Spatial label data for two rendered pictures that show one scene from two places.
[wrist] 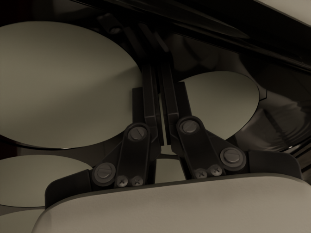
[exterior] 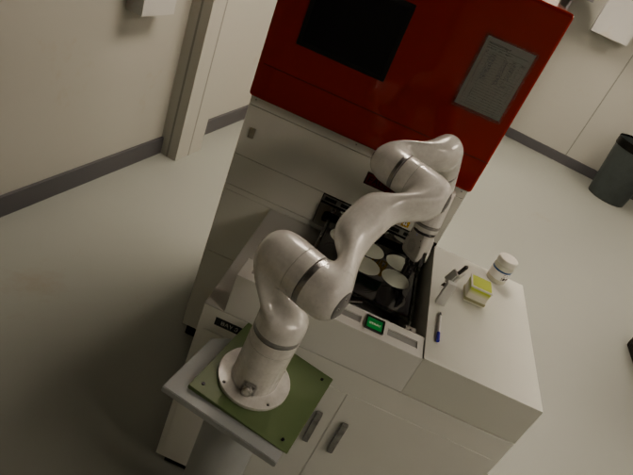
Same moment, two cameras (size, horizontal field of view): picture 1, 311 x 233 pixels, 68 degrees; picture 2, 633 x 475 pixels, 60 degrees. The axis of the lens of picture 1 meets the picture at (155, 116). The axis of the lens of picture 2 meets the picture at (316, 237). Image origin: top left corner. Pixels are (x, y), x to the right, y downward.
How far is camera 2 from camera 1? 1.95 m
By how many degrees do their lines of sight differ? 92
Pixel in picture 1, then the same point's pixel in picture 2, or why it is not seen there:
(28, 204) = not seen: hidden behind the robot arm
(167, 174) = (370, 270)
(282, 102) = (402, 293)
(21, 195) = not seen: hidden behind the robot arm
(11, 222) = not seen: hidden behind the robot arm
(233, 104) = (400, 285)
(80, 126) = (393, 262)
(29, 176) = (375, 250)
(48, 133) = (391, 258)
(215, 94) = (403, 281)
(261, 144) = (385, 291)
